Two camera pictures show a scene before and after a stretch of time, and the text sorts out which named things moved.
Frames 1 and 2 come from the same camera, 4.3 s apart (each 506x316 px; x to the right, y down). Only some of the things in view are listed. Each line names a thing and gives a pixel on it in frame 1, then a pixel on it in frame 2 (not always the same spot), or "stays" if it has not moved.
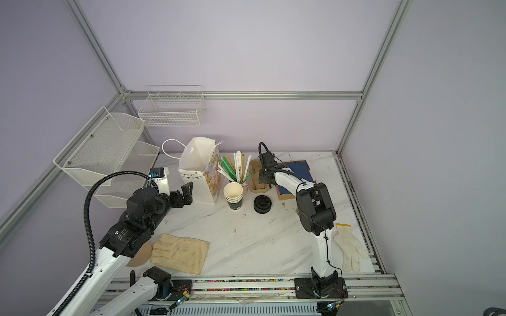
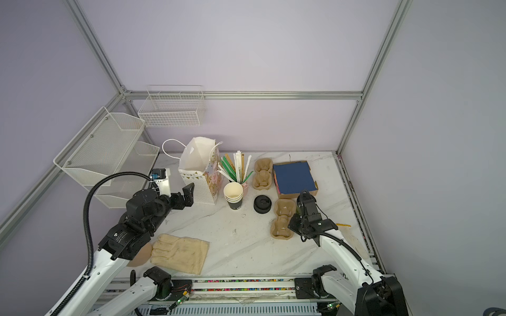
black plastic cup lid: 262,204 stays
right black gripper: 260,181 → 291,224
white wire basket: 172,106 stays
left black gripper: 186,196 stays
